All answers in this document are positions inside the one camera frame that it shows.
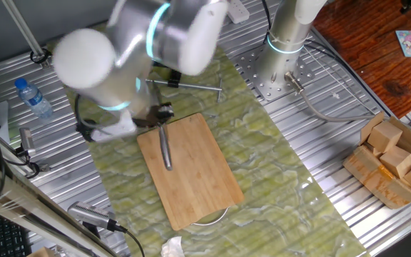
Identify aluminium post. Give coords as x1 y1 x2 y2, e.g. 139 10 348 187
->
1 0 51 69

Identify white power strip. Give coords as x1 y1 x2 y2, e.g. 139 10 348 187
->
226 0 250 25

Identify crumpled white tissue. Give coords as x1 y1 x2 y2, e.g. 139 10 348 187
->
160 236 186 257

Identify grey braided hose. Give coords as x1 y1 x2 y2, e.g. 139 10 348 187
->
284 71 377 123

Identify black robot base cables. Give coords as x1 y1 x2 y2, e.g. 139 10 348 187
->
260 0 338 61

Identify brown cardboard box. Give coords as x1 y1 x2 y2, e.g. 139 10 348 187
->
342 111 411 210

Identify grey finned depth camera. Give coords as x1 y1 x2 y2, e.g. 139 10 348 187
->
66 201 128 233

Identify steel cleaver knife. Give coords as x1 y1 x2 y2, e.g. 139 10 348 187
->
150 81 173 171

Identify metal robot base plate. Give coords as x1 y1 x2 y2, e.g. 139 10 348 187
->
233 46 315 101

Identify bamboo cutting board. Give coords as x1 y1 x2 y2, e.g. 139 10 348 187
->
136 112 245 232

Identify black depth camera cable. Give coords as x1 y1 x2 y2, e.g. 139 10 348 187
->
114 223 146 257

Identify clear water bottle blue cap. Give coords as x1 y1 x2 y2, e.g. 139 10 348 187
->
14 77 55 120

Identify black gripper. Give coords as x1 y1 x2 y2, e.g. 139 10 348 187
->
133 102 175 129

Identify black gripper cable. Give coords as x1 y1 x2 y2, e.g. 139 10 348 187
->
73 93 96 143

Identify small grey camera on mount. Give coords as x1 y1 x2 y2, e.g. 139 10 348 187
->
15 127 37 157

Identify green marble pattern mat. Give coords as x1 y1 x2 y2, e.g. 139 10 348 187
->
46 21 370 257

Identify aluminium frame beam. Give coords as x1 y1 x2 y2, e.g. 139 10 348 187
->
0 153 121 257

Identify black C-clamp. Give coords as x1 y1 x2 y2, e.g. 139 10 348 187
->
144 60 223 104

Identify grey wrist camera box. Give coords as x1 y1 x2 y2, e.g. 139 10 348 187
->
80 117 138 143

